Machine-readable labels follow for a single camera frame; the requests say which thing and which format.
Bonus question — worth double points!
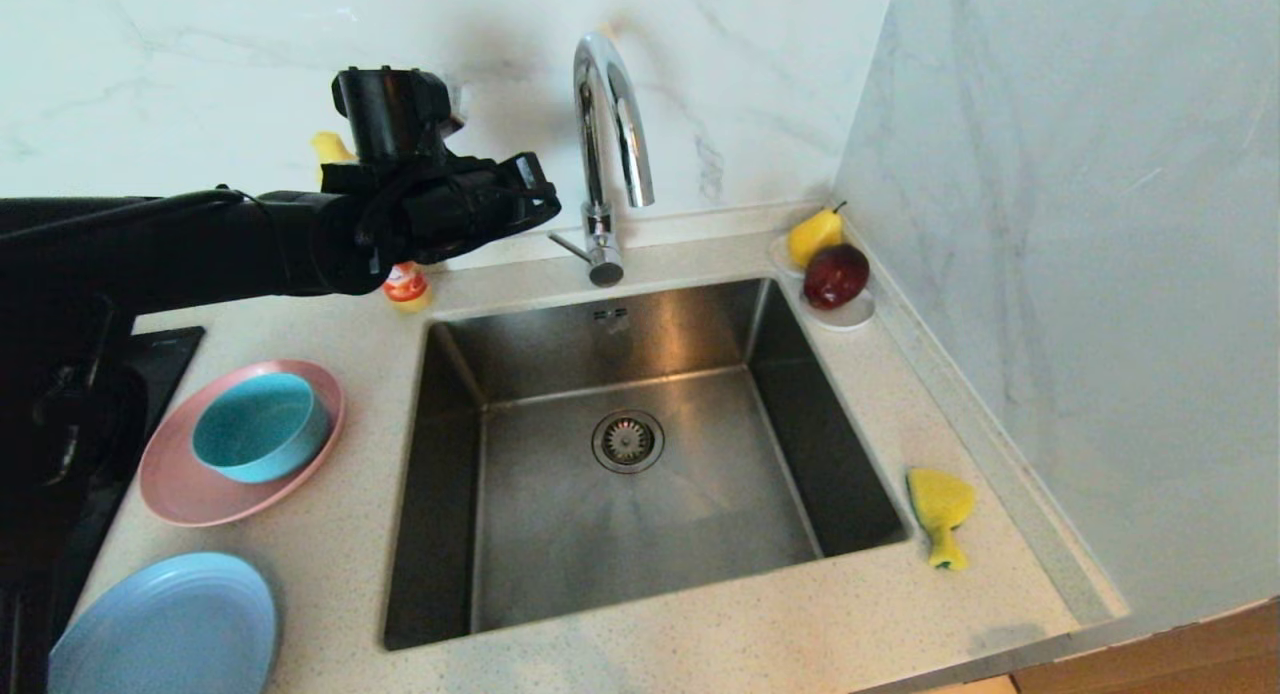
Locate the chrome gooseneck faucet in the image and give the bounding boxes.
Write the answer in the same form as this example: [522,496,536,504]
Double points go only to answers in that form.
[546,31,658,288]

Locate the yellow orange dish soap bottle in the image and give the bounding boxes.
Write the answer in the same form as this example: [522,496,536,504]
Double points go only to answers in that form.
[310,131,433,313]

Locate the teal bowl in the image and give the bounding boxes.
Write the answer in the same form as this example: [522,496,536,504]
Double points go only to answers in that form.
[192,372,331,483]

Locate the yellow green sponge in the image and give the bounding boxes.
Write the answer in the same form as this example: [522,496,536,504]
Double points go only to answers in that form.
[906,468,977,572]

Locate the metal sink drain strainer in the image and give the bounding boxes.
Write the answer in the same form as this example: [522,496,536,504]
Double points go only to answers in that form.
[591,409,666,475]

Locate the stainless steel sink basin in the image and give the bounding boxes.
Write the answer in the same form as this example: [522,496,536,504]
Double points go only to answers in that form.
[383,277,911,652]

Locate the yellow pear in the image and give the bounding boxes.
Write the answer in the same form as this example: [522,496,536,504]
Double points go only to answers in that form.
[787,201,847,270]

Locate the black glass cooktop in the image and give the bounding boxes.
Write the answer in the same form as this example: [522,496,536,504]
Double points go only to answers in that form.
[60,326,206,615]

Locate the dark red apple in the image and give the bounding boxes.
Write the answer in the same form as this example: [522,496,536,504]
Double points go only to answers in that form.
[802,244,870,311]

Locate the small white dish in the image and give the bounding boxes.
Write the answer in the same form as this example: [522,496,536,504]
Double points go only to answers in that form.
[768,232,876,332]

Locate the pink plate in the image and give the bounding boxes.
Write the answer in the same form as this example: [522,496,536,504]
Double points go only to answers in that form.
[138,359,347,527]

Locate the light blue plate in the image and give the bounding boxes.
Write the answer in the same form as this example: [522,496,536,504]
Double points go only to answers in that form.
[48,552,278,694]

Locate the light wooden cabinet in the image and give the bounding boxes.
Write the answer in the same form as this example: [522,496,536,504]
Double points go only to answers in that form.
[1010,598,1280,694]

